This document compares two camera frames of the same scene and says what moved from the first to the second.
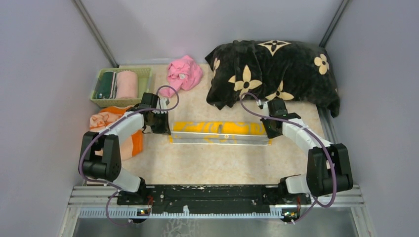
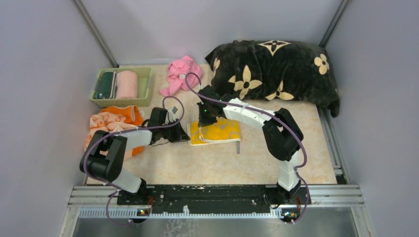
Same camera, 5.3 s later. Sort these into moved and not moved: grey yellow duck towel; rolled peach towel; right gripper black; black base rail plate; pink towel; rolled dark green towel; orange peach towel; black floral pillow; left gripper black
Moved: left gripper black; right gripper black; grey yellow duck towel
Not moved: rolled dark green towel; black floral pillow; pink towel; orange peach towel; rolled peach towel; black base rail plate
